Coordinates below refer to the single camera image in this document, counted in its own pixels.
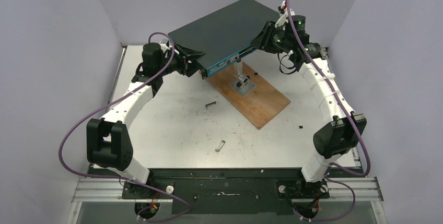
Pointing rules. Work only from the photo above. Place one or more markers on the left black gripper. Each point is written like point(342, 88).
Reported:
point(187, 67)

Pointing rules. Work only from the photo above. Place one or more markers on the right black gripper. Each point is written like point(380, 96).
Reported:
point(263, 40)

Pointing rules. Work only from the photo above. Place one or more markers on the teal grey network switch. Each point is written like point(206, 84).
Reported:
point(224, 35)

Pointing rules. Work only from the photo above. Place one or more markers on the dark transceiver module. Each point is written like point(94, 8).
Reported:
point(210, 104)

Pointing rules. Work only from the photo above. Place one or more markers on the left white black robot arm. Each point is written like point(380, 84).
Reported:
point(108, 140)

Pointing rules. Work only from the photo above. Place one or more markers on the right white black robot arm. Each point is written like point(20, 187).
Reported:
point(343, 126)

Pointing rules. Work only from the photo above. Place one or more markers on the wooden base board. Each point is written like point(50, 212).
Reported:
point(259, 106)

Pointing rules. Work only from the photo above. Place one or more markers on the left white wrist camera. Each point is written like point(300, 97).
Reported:
point(165, 45)

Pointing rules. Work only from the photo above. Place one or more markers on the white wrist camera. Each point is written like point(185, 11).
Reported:
point(165, 45)
point(285, 15)

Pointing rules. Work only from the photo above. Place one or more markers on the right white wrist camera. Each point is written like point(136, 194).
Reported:
point(285, 15)

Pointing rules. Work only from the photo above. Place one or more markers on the metal switch mounting stand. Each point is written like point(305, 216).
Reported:
point(242, 84)

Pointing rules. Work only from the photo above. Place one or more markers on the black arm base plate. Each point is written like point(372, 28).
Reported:
point(240, 191)

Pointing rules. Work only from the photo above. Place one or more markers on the aluminium frame rail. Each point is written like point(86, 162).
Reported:
point(112, 190)

